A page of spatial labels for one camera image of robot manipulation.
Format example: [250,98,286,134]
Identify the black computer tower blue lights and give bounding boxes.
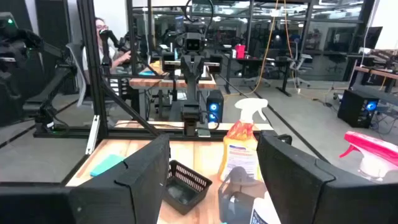
[337,89,380,129]
[206,90,224,124]

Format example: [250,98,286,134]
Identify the black slotted plastic basket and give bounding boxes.
[163,159,213,215]

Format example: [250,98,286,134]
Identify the orange hanging cable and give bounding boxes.
[250,0,299,96]

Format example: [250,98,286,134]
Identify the white frame bracket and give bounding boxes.
[85,114,101,156]

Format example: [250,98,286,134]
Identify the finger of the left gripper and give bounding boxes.
[180,57,193,93]
[192,57,205,93]

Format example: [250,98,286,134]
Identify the grey plastic caddy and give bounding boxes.
[217,166,269,224]

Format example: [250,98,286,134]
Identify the black aluminium rig frame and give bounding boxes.
[32,0,293,156]

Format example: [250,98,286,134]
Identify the black office desk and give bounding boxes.
[223,55,293,97]

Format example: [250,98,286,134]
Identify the white plastic restorer bottle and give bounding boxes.
[250,189,282,224]

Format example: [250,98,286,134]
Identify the orange spray bottle white trigger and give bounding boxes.
[217,98,269,183]

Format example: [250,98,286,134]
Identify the person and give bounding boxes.
[82,17,132,82]

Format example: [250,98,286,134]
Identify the blue sponge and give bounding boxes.
[90,154,125,177]

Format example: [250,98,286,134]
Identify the red cup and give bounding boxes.
[234,44,246,59]

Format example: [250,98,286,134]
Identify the red-trigger spray bottle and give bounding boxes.
[338,130,398,183]

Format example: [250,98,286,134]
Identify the wooden workbench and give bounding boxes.
[129,60,218,121]

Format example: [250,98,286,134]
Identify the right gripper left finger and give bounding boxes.
[68,133,171,224]

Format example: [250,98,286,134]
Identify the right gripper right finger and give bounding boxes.
[256,130,361,224]

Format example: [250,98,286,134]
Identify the grey office chair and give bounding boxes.
[289,40,313,88]

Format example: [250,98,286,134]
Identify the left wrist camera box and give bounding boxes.
[183,30,206,54]

